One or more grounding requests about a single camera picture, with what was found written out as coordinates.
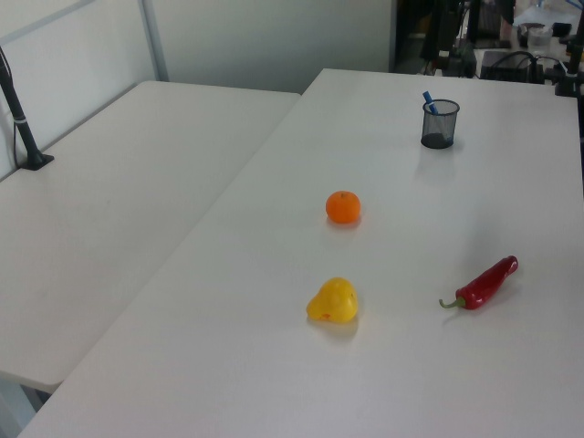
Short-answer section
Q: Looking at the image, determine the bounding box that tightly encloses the blue and white marker pen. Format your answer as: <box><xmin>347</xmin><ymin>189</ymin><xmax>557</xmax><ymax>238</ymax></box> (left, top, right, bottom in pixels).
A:
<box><xmin>422</xmin><ymin>90</ymin><xmax>454</xmax><ymax>141</ymax></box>

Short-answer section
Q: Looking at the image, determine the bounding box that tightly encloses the black mesh pen cup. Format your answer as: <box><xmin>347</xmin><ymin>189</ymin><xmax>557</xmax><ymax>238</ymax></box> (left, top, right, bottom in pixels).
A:
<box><xmin>420</xmin><ymin>99</ymin><xmax>461</xmax><ymax>150</ymax></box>

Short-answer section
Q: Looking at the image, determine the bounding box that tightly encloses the orange mandarin fruit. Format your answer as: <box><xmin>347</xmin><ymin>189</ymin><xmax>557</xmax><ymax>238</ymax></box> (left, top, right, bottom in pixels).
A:
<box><xmin>325</xmin><ymin>190</ymin><xmax>362</xmax><ymax>224</ymax></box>

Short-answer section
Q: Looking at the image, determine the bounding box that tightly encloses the yellow bell pepper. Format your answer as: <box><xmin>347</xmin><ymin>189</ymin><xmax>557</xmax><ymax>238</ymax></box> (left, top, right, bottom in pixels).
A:
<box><xmin>305</xmin><ymin>276</ymin><xmax>360</xmax><ymax>324</ymax></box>

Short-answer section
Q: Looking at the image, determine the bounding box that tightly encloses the white adjacent table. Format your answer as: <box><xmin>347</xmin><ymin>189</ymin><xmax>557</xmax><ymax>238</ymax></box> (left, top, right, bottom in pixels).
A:
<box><xmin>0</xmin><ymin>80</ymin><xmax>302</xmax><ymax>393</ymax></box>

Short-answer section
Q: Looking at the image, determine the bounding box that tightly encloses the red chili pepper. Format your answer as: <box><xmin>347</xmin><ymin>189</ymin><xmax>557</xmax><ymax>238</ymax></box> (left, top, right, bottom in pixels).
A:
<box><xmin>438</xmin><ymin>255</ymin><xmax>519</xmax><ymax>313</ymax></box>

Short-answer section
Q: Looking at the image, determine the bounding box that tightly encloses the dark background equipment rack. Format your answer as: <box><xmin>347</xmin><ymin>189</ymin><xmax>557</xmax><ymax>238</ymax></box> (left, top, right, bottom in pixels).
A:
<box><xmin>419</xmin><ymin>0</ymin><xmax>478</xmax><ymax>78</ymax></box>

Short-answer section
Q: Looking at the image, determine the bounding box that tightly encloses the black box device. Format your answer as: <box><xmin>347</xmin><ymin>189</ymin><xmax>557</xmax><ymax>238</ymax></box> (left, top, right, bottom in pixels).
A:
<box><xmin>481</xmin><ymin>49</ymin><xmax>545</xmax><ymax>84</ymax></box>

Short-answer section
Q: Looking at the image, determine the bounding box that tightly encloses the black pole with base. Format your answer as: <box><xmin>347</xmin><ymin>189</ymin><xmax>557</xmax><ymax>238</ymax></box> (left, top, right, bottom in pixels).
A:
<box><xmin>0</xmin><ymin>45</ymin><xmax>56</xmax><ymax>172</ymax></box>

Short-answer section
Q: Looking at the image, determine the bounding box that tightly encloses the clear plastic container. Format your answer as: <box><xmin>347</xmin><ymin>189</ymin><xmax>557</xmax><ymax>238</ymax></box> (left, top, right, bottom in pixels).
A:
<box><xmin>527</xmin><ymin>25</ymin><xmax>556</xmax><ymax>52</ymax></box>

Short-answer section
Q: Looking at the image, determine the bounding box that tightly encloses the grey partition frame post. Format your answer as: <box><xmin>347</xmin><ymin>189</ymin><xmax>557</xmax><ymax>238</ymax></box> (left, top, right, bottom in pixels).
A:
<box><xmin>140</xmin><ymin>0</ymin><xmax>171</xmax><ymax>84</ymax></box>

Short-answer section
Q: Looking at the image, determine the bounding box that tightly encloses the black camera stand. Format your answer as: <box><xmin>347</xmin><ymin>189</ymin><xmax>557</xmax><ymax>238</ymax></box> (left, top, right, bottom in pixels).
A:
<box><xmin>554</xmin><ymin>36</ymin><xmax>584</xmax><ymax>98</ymax></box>

